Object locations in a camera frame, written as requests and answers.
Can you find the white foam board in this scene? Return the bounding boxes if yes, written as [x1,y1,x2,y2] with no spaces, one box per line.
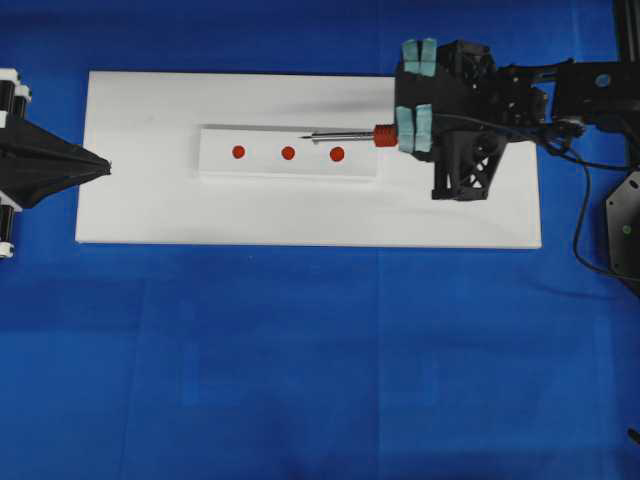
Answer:
[75,71,542,249]

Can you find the orange dot mark middle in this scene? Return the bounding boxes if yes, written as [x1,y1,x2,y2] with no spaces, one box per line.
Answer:
[281,145,296,160]

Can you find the black aluminium frame post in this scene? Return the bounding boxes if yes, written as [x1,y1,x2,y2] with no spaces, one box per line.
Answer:
[613,0,640,63]

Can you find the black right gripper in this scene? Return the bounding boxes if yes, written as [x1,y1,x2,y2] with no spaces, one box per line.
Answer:
[394,38,553,201]

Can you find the orange dot mark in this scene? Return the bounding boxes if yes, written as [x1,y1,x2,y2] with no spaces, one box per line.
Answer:
[329,146,345,162]
[232,145,246,159]
[281,145,296,160]

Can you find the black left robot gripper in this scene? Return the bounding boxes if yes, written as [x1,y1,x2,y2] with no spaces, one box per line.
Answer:
[1,68,111,260]

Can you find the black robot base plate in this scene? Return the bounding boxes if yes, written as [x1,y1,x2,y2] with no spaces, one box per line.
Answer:
[605,171,639,296]

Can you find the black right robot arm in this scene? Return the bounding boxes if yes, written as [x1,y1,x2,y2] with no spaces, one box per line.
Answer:
[394,38,639,201]

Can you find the orange dot mark near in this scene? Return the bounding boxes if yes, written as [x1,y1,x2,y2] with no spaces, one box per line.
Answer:
[329,146,345,162]

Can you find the orange soldering iron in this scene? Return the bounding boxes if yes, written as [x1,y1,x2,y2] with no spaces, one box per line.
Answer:
[301,124,398,148]

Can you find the orange dot mark far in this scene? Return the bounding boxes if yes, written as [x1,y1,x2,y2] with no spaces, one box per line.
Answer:
[232,145,246,159]

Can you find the blue table cloth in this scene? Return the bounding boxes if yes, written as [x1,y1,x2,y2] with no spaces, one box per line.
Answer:
[1,1,639,479]

